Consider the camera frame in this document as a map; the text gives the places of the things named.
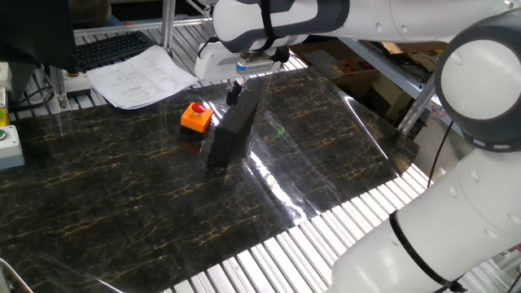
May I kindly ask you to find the black foam block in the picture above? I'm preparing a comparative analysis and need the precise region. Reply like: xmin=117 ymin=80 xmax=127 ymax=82
xmin=207 ymin=90 xmax=261 ymax=166

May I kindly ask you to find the grey diagonal aluminium beam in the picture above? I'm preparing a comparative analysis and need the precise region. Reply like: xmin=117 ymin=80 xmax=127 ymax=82
xmin=337 ymin=37 xmax=436 ymax=103

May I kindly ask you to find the white plastic box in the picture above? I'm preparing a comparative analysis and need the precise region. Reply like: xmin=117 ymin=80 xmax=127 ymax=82
xmin=0 ymin=61 xmax=12 ymax=91

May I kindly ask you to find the slanted aluminium leg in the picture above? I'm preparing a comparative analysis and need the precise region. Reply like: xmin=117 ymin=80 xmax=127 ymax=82
xmin=396 ymin=77 xmax=439 ymax=136

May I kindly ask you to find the aluminium upright post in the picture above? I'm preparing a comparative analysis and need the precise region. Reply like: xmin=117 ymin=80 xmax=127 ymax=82
xmin=160 ymin=0 xmax=177 ymax=56

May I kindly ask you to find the white box with green button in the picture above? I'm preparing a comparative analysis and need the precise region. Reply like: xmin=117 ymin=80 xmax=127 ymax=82
xmin=0 ymin=125 xmax=26 ymax=171

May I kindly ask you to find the stack of white paper sheets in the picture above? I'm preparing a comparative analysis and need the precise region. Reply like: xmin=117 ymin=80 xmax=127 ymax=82
xmin=85 ymin=44 xmax=199 ymax=111

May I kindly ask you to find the orange box with red button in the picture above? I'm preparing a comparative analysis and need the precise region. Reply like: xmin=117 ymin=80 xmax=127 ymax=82
xmin=179 ymin=102 xmax=215 ymax=142

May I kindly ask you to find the black strap on arm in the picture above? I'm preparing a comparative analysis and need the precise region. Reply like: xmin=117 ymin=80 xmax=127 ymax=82
xmin=388 ymin=211 xmax=467 ymax=293

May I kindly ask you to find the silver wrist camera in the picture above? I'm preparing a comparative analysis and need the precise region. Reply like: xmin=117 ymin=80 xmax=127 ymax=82
xmin=235 ymin=51 xmax=274 ymax=77

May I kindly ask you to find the black marble pattern mat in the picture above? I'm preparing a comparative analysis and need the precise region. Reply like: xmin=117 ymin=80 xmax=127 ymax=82
xmin=0 ymin=67 xmax=420 ymax=293

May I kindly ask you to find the aluminium horizontal rail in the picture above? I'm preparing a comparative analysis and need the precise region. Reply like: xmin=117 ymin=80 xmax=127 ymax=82
xmin=72 ymin=15 xmax=212 ymax=37

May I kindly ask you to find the aluminium bracket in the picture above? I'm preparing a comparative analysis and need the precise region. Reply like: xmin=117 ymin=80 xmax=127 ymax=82
xmin=47 ymin=67 xmax=72 ymax=115

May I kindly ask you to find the black keyboard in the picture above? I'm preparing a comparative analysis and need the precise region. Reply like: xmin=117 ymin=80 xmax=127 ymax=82
xmin=72 ymin=30 xmax=156 ymax=71

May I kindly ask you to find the person in brown sweater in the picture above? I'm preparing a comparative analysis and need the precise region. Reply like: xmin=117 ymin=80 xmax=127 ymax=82
xmin=69 ymin=0 xmax=125 ymax=29

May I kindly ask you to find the black monitor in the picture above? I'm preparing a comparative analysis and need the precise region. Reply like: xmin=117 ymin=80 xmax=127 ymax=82
xmin=0 ymin=0 xmax=77 ymax=74

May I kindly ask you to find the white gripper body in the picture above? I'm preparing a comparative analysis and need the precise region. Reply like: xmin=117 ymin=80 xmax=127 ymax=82
xmin=194 ymin=42 xmax=292 ymax=81

